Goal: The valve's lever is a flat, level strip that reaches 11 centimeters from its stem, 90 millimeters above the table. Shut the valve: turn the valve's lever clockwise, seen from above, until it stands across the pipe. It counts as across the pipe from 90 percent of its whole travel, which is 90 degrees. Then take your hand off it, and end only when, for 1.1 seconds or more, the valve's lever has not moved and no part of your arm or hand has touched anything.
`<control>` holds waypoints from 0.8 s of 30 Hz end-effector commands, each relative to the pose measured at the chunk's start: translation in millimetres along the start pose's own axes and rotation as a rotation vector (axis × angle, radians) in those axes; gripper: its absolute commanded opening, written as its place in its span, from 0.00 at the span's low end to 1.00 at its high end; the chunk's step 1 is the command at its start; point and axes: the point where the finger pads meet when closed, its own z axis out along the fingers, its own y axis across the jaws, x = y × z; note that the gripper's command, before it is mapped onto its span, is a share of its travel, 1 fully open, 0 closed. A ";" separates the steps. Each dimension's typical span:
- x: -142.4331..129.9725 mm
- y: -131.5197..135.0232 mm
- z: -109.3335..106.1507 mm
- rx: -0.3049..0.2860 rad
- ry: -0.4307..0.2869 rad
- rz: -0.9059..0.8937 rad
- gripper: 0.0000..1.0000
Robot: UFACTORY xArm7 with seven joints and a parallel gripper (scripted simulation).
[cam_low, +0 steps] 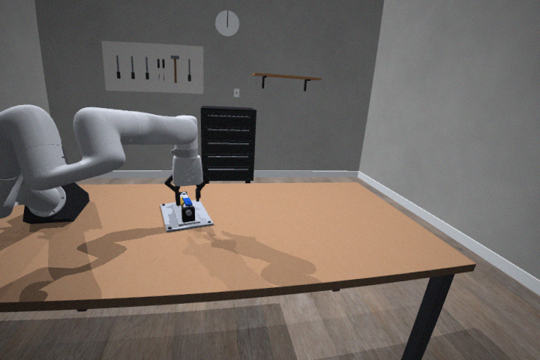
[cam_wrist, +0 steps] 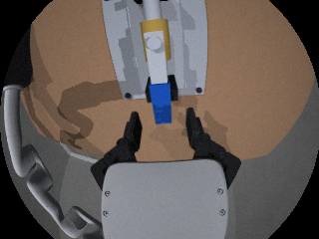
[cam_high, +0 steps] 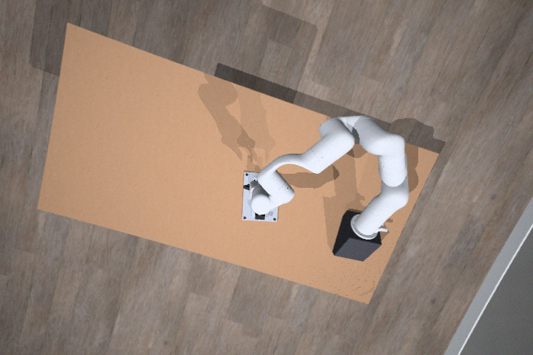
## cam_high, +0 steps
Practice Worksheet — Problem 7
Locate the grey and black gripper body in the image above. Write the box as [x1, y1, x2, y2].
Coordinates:
[249, 181, 260, 197]

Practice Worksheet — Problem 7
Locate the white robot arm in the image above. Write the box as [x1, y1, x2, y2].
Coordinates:
[251, 115, 409, 240]

